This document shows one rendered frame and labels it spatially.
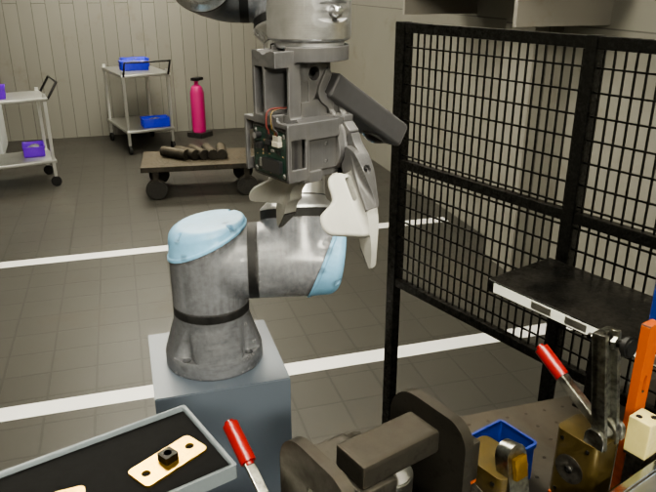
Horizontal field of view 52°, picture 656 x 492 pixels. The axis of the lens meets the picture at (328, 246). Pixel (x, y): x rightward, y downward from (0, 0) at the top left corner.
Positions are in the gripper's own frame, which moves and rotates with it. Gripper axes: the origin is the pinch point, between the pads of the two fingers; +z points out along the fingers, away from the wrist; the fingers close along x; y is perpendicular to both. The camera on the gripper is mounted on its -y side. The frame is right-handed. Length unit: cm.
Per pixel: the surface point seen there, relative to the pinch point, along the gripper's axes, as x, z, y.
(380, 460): 8.4, 21.7, -0.3
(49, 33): -728, 25, -195
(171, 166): -438, 111, -187
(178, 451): -9.0, 24.1, 14.5
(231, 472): -2.7, 24.6, 11.3
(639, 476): 17, 40, -42
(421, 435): 8.3, 21.6, -6.6
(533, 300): -24, 38, -74
